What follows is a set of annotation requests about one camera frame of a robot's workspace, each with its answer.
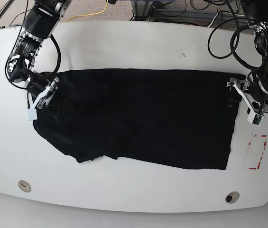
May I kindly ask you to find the left table grommet hole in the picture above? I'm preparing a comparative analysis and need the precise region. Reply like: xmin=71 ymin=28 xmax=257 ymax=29
xmin=18 ymin=180 xmax=32 ymax=193

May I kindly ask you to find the black t-shirt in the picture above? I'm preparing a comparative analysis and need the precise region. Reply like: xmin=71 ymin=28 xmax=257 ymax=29
xmin=33 ymin=69 xmax=241 ymax=170

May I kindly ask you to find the red tape rectangle marking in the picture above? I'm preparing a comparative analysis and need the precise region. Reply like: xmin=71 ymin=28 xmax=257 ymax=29
xmin=245 ymin=134 xmax=268 ymax=170

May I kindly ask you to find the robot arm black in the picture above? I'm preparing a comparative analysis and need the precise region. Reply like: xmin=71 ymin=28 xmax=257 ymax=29
xmin=5 ymin=0 xmax=71 ymax=121
xmin=227 ymin=0 xmax=268 ymax=126

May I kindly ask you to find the yellow cable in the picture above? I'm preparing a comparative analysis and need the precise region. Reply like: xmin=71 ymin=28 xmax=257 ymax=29
xmin=66 ymin=0 xmax=108 ymax=22

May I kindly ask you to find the right table grommet hole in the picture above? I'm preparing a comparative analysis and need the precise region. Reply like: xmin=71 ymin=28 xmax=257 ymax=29
xmin=225 ymin=191 xmax=240 ymax=204

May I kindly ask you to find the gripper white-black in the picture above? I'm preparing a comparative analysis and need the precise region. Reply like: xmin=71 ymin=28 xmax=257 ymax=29
xmin=227 ymin=77 xmax=268 ymax=126
xmin=26 ymin=77 xmax=60 ymax=121

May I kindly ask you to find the table grommet hole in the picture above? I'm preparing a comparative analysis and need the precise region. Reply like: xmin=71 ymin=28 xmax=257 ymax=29
xmin=225 ymin=191 xmax=240 ymax=204
xmin=18 ymin=180 xmax=32 ymax=193

